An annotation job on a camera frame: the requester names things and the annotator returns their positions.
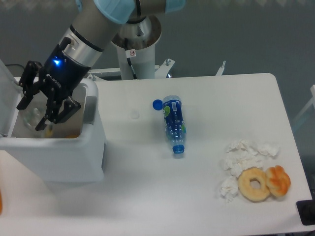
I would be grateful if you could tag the blue plastic bottle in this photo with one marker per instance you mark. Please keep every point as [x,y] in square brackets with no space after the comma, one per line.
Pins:
[175,128]

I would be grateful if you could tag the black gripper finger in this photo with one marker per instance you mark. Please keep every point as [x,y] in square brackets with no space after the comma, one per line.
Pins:
[27,83]
[60,107]

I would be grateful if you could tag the plain ring donut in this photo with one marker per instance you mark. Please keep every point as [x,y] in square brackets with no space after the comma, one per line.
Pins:
[252,185]

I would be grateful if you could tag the black device at table edge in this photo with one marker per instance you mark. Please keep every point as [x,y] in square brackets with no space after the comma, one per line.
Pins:
[306,210]

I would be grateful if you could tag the small crumpled white tissue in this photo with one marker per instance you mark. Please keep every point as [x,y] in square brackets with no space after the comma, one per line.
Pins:
[229,189]

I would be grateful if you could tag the large crumpled white tissue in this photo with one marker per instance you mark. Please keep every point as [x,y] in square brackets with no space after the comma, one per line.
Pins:
[242,154]

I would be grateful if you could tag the orange object at left edge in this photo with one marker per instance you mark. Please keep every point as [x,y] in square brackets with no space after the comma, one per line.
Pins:
[1,201]

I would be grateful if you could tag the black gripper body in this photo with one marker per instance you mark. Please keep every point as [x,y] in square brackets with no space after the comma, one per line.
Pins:
[60,74]

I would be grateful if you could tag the orange glazed twisted bun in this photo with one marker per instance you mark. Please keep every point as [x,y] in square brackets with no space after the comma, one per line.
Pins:
[278,181]

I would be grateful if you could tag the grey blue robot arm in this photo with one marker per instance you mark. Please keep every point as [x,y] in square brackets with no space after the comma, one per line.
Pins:
[81,46]

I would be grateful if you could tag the blue bottle cap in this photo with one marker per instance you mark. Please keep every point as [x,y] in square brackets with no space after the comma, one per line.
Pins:
[157,104]

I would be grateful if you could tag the white frame at right edge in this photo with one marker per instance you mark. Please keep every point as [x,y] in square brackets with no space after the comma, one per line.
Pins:
[305,113]

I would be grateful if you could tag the white trash can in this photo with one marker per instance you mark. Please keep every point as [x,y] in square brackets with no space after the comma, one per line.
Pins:
[54,158]

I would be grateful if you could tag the orange item inside trash can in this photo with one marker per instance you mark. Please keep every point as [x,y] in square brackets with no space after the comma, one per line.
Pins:
[71,136]

